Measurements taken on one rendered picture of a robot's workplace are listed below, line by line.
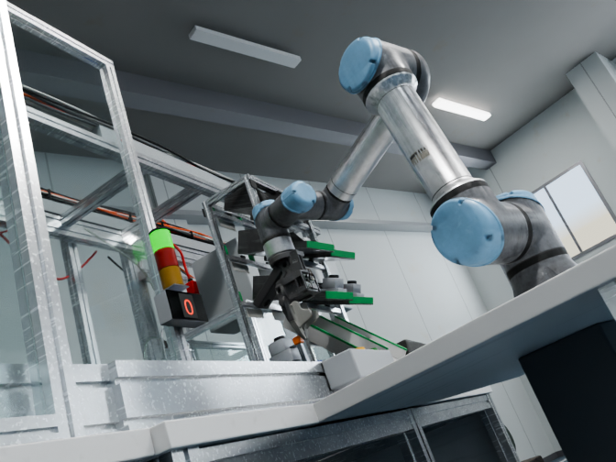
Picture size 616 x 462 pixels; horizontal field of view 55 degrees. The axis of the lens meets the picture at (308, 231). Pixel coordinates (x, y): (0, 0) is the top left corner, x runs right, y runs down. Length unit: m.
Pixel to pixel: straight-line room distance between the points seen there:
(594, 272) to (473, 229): 0.39
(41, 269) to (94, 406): 0.17
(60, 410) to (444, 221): 0.68
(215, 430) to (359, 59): 0.79
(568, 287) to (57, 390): 0.53
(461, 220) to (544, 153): 8.62
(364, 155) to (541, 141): 8.33
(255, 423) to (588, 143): 8.79
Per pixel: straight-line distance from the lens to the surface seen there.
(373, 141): 1.41
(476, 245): 1.03
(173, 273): 1.42
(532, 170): 9.70
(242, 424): 0.78
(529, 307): 0.70
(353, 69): 1.25
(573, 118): 9.54
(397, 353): 1.85
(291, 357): 1.43
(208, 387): 0.89
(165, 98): 5.76
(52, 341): 0.68
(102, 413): 0.75
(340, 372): 1.18
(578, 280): 0.68
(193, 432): 0.71
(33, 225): 0.73
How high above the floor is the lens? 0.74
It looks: 22 degrees up
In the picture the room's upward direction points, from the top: 21 degrees counter-clockwise
